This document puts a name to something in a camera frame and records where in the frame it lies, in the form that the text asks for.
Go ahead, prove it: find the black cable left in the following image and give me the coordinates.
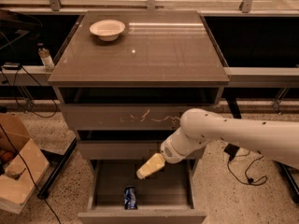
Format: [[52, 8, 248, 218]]
[[0, 66, 63, 224]]

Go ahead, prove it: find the black floor cable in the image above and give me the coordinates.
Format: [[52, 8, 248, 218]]
[[226, 149, 269, 187]]

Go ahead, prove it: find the black power adapter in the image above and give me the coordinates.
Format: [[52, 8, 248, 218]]
[[224, 144, 239, 159]]

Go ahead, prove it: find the black metal floor bar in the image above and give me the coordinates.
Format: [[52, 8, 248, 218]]
[[280, 164, 299, 204], [37, 138, 77, 200]]

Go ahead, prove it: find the black metal floor bar left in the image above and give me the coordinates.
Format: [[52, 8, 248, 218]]
[[37, 138, 77, 200]]

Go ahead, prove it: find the clear plastic bottle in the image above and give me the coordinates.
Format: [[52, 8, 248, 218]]
[[37, 43, 55, 72]]

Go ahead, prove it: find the black device on ledge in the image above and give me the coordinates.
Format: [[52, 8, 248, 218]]
[[2, 63, 21, 70]]

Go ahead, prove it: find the blue pepsi can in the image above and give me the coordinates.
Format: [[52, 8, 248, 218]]
[[124, 186, 137, 210]]

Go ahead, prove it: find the white bowl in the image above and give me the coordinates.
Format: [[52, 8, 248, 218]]
[[90, 20, 125, 41]]

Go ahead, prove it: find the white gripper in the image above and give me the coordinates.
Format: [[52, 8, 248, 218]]
[[136, 128, 206, 179]]

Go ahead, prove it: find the cardboard box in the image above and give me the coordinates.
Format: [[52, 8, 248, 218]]
[[0, 113, 50, 214]]

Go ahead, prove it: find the grey drawer cabinet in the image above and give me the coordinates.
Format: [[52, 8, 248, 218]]
[[47, 9, 230, 173]]

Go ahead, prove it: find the black metal floor bar right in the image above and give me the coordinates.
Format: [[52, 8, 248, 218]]
[[280, 164, 299, 204]]

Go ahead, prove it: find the grey middle drawer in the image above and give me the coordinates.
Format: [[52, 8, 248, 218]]
[[78, 141, 161, 160]]

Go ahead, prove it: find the grey open bottom drawer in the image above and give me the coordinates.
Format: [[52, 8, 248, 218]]
[[78, 160, 206, 224]]

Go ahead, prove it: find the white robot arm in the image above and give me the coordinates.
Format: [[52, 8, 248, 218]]
[[136, 108, 299, 179]]

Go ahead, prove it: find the grey top drawer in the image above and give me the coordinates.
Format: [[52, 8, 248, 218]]
[[59, 103, 219, 132]]

